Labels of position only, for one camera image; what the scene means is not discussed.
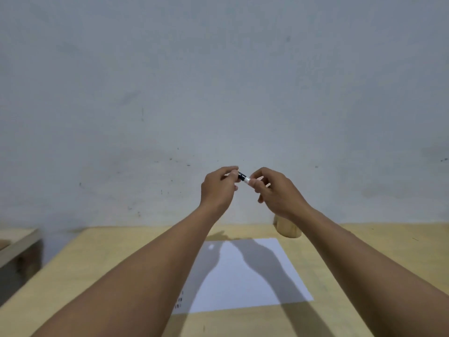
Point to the person's right hand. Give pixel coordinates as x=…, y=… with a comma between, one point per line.
x=280, y=196

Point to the person's left hand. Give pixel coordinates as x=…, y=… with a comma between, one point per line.
x=214, y=191

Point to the black and white marker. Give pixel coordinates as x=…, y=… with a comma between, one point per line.
x=242, y=176

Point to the person's right forearm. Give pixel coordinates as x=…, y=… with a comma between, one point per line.
x=368, y=273

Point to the person's left forearm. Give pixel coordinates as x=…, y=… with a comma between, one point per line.
x=140, y=277

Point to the round wooden cup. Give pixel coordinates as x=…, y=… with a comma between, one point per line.
x=289, y=229

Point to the white paper sheet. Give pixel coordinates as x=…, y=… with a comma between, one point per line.
x=242, y=277

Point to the wooden side table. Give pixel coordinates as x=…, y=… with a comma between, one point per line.
x=17, y=249

